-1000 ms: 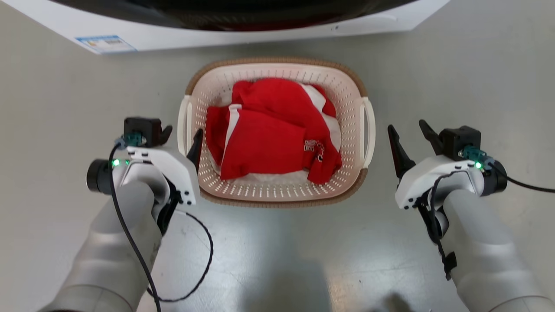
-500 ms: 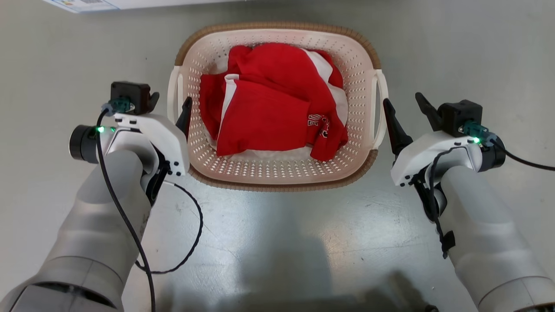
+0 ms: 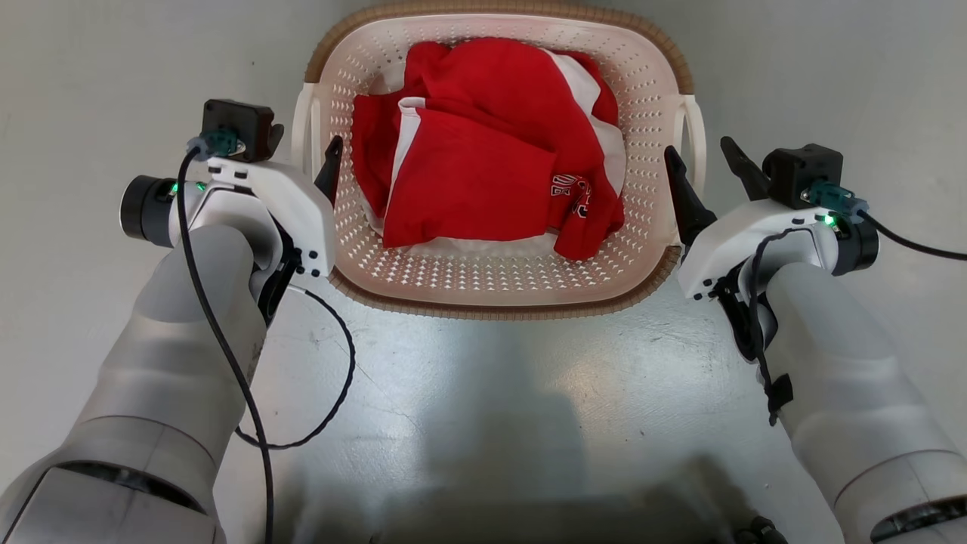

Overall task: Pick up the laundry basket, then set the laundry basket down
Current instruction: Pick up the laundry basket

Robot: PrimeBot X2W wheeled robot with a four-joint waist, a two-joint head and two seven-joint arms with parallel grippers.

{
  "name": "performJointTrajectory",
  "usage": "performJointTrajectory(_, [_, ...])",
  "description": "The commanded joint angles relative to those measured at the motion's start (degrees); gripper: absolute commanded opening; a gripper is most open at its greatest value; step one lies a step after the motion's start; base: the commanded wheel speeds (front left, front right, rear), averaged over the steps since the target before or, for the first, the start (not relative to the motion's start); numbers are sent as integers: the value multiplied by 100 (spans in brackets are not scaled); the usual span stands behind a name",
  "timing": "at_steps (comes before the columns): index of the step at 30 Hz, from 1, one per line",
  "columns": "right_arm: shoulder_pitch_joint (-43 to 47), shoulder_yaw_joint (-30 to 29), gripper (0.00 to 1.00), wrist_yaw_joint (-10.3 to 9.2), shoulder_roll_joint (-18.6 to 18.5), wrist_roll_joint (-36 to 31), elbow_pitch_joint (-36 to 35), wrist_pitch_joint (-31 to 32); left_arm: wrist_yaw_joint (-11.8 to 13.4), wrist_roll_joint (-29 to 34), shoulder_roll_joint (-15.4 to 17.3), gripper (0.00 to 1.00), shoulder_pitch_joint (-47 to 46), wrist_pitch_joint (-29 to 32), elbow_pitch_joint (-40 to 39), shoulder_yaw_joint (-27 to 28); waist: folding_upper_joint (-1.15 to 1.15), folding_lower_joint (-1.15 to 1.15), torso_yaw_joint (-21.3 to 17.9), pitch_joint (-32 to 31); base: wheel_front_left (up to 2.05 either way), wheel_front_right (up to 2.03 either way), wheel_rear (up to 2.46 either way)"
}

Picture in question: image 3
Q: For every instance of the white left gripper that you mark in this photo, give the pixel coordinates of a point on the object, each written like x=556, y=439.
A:
x=291, y=208

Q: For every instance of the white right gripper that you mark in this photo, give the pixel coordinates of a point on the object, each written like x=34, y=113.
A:
x=744, y=234

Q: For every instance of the white perforated laundry basket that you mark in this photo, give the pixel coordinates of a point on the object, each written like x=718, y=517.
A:
x=491, y=283

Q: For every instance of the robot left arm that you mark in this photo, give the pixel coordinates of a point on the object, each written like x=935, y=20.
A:
x=166, y=355

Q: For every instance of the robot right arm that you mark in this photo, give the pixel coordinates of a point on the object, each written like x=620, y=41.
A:
x=846, y=378

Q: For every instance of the red and white jersey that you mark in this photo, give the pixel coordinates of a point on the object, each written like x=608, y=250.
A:
x=468, y=174

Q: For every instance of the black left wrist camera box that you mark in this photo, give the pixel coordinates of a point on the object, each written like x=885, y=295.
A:
x=238, y=121

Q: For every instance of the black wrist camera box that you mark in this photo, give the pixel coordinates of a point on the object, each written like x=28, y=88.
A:
x=238, y=121
x=802, y=172

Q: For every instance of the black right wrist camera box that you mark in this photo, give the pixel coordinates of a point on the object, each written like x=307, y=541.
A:
x=802, y=172

